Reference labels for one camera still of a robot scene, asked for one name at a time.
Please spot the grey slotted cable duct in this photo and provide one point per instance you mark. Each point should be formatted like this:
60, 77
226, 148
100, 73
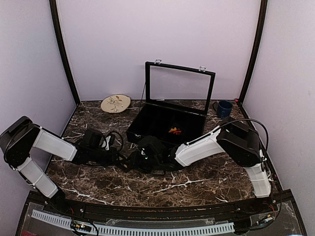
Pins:
134, 230

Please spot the small circuit board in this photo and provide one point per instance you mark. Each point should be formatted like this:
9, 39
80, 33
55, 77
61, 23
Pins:
80, 227

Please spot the black frame post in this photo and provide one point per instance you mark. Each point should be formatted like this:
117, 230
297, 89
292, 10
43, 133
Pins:
255, 49
62, 51

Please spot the black display box with lid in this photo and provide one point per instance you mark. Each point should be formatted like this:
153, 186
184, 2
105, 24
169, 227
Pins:
175, 96

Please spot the red yellow black argyle sock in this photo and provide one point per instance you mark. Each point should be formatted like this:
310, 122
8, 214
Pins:
175, 131

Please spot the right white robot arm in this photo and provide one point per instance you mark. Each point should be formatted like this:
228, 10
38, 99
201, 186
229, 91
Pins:
232, 136

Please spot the floral ceramic plate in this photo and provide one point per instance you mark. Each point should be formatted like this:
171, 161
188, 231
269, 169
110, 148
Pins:
115, 103

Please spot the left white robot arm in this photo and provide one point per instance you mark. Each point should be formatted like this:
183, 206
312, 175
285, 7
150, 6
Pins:
17, 141

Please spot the right black frame post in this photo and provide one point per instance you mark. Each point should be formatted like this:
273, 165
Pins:
255, 49

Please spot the dark blue mug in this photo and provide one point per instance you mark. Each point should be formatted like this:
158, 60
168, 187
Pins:
223, 108

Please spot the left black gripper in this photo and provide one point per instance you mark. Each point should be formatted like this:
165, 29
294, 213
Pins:
111, 161

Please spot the left black frame post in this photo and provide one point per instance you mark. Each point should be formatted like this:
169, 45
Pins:
62, 51

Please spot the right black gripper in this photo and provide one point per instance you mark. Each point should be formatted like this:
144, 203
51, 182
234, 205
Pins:
135, 162

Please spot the black front rail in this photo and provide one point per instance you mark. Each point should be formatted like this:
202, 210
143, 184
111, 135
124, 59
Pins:
281, 204

